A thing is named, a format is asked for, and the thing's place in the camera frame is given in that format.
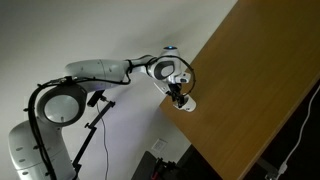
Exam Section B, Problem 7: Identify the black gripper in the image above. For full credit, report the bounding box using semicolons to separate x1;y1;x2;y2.
168;83;185;108

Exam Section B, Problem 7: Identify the white cable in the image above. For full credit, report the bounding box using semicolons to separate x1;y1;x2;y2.
277;84;320;175

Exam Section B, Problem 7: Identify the white wall socket plate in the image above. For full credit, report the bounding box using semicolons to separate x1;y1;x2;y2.
151;139;168;153

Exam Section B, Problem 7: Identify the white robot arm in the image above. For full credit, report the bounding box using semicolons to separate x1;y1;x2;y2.
9;46;196;180

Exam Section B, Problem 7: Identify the white mug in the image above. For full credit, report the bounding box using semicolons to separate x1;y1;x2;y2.
174;95;196;112

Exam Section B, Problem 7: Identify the black camera stand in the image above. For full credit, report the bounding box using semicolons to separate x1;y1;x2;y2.
72;90;115;180

